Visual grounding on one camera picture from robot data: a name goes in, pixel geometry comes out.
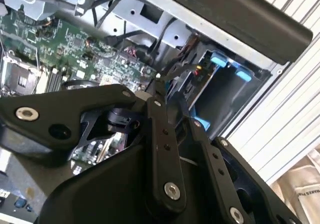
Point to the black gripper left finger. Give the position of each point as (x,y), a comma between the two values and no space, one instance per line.
(165,159)

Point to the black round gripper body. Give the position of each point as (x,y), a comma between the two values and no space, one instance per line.
(100,196)

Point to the hard disk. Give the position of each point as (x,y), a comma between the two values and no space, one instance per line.
(225,94)

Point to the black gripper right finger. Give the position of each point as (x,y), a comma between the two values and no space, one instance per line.
(212,156)

